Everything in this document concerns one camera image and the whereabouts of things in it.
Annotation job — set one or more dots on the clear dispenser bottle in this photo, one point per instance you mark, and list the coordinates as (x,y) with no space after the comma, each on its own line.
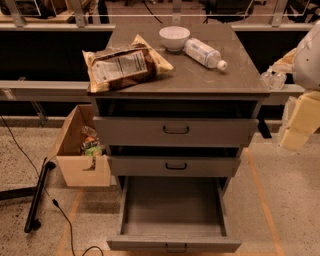
(274,80)

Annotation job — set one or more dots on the green snack packet in box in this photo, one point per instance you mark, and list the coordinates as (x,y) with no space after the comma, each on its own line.
(93,151)

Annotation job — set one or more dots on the middle grey drawer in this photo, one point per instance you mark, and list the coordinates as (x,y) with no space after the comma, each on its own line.
(173,166)

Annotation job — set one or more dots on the bottom open grey drawer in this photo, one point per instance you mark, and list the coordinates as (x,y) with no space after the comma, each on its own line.
(173,215)

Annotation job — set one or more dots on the white ceramic bowl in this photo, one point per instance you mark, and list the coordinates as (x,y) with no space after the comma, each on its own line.
(174,38)

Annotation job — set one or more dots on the grey drawer cabinet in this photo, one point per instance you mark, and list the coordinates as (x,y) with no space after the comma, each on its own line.
(189,91)

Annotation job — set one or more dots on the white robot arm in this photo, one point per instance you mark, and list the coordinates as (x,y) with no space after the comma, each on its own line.
(303,62)

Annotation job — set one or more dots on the black stand leg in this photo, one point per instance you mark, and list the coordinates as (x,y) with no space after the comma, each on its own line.
(32,223)

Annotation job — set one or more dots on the clear plastic bottle blue label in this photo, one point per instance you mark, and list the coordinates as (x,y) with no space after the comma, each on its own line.
(204,54)

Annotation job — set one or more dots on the metal railing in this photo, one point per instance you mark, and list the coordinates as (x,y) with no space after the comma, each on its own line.
(260,15)

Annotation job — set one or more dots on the cardboard box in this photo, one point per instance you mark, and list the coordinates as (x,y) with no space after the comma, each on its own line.
(77,169)

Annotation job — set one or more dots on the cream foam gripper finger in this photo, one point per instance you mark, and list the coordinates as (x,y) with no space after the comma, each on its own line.
(304,121)

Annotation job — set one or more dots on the top grey drawer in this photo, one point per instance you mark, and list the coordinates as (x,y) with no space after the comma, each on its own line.
(174,132)

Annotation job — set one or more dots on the brown yellow snack bag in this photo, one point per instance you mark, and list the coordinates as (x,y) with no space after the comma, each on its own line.
(120,67)

